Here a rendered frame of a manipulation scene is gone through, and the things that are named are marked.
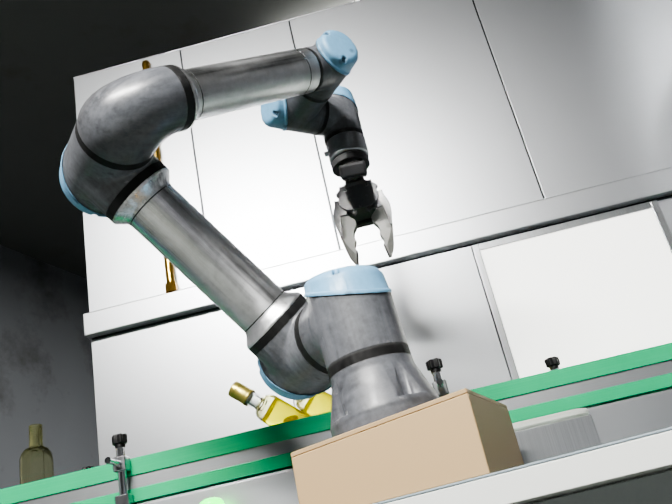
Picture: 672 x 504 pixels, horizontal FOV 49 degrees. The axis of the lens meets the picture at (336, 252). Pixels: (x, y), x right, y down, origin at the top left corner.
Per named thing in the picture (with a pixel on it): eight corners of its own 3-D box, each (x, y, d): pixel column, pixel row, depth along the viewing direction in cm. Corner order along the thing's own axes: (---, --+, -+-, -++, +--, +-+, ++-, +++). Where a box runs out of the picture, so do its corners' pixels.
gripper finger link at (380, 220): (407, 259, 133) (384, 218, 137) (404, 246, 128) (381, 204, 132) (391, 267, 133) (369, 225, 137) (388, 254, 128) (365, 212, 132)
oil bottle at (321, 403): (399, 435, 149) (309, 385, 156) (397, 431, 144) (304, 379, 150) (385, 461, 147) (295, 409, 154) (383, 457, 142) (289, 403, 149)
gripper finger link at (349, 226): (361, 274, 134) (362, 227, 137) (357, 262, 128) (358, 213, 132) (344, 275, 134) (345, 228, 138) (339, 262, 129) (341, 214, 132)
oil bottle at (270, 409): (358, 445, 149) (270, 394, 156) (354, 441, 144) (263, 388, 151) (344, 470, 148) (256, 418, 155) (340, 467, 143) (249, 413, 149)
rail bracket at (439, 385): (459, 435, 140) (442, 372, 145) (459, 419, 125) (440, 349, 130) (443, 439, 140) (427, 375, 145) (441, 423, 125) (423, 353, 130)
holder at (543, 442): (582, 486, 132) (567, 442, 135) (610, 467, 107) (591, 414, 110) (487, 507, 133) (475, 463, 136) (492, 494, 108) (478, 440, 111)
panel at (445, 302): (713, 344, 158) (653, 205, 172) (717, 340, 155) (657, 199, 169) (303, 440, 163) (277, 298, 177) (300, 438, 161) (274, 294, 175)
